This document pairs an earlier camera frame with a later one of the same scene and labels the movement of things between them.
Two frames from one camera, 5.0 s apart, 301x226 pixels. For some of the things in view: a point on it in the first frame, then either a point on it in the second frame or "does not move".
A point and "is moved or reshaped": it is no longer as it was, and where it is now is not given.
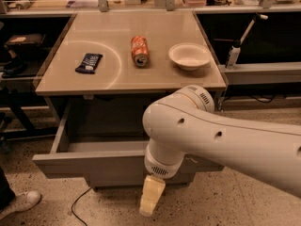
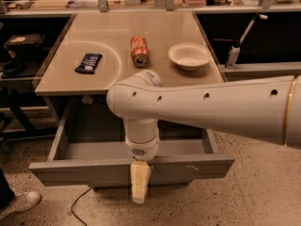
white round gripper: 160,168 to 142,151
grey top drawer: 102,137 is moved or reshaped
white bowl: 189,56 does not move
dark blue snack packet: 89,63 does not move
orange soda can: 140,51 does not move
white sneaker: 22,201 does not move
